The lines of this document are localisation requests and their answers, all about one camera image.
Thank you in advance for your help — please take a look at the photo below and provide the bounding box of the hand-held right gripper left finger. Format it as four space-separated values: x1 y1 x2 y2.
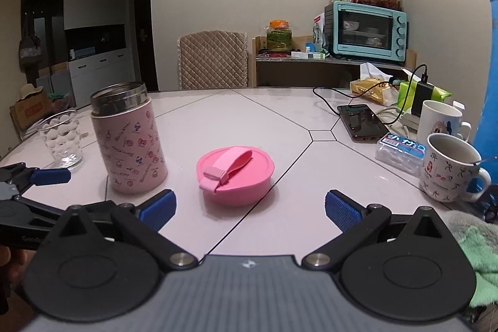
58 189 197 271

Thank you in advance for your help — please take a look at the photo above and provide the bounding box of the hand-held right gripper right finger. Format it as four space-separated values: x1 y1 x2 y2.
303 190 448 271

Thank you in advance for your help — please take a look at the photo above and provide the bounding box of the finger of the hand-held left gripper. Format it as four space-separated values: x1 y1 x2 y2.
0 196 117 224
0 164 72 193

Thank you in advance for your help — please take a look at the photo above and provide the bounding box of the clear glass cup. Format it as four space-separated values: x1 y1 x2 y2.
38 110 83 171

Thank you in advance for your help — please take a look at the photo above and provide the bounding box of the pink printed bottle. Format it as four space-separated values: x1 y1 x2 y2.
90 82 169 194

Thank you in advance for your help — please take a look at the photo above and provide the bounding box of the open cardboard box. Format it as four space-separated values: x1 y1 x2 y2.
10 90 53 130

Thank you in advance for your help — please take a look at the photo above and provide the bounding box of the blue and white packet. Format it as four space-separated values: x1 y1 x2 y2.
375 133 426 175

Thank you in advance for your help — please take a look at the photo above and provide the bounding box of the black smartphone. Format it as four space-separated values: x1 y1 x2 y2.
336 104 390 142

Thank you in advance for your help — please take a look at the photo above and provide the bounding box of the white mug with red figures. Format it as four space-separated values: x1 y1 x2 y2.
419 133 491 203

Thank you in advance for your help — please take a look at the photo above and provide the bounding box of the white power strip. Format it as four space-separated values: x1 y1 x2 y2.
401 112 421 134

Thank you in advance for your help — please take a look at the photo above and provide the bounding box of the yellow tissue pack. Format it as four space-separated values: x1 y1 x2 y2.
349 78 399 106

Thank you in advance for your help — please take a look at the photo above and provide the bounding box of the hanging grey bag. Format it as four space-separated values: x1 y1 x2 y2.
19 11 41 67

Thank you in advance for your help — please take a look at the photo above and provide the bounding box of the tall white cartoon mug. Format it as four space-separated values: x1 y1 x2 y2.
417 100 471 146

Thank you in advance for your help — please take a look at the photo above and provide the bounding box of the black charger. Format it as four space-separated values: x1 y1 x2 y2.
410 83 434 117

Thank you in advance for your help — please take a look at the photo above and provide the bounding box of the green cloth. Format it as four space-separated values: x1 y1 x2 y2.
445 211 498 309

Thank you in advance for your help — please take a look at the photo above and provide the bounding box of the dark blue object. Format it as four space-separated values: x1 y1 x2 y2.
465 184 498 224

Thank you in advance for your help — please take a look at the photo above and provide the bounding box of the white crumpled tissue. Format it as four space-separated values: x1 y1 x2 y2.
360 63 393 82

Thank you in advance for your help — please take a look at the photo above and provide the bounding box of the wooden shelf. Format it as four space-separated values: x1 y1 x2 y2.
252 35 417 88

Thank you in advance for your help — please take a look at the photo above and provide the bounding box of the green packet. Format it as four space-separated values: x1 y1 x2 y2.
399 81 452 109

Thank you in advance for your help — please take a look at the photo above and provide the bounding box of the chair with quilted cover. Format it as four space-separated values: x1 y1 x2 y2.
178 30 249 91

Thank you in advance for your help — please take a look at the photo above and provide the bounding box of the dark door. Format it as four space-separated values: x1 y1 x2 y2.
133 0 159 91

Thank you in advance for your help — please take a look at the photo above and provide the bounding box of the green and white bag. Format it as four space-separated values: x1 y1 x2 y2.
312 15 331 54

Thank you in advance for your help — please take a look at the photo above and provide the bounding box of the teal toaster oven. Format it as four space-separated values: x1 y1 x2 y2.
324 1 408 62

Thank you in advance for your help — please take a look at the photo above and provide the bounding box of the green jar with orange lid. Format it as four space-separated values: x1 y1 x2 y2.
266 20 292 50

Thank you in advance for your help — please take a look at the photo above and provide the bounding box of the blue thermos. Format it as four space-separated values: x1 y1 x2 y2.
472 0 498 193

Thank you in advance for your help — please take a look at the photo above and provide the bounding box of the black charger plug with cable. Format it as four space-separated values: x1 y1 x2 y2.
313 63 429 130

